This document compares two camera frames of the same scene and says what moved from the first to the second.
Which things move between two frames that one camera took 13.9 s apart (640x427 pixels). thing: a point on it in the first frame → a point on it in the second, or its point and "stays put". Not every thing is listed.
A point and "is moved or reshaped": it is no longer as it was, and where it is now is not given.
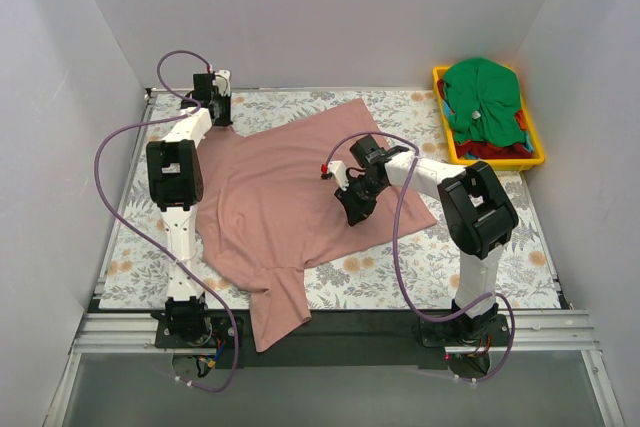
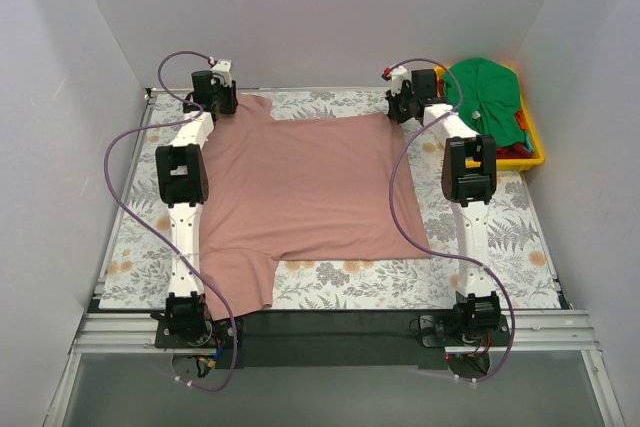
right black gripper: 356,198 → 398,107
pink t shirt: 266,210 is moved or reshaped
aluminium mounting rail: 564,332 stays put
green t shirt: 485,100 stays put
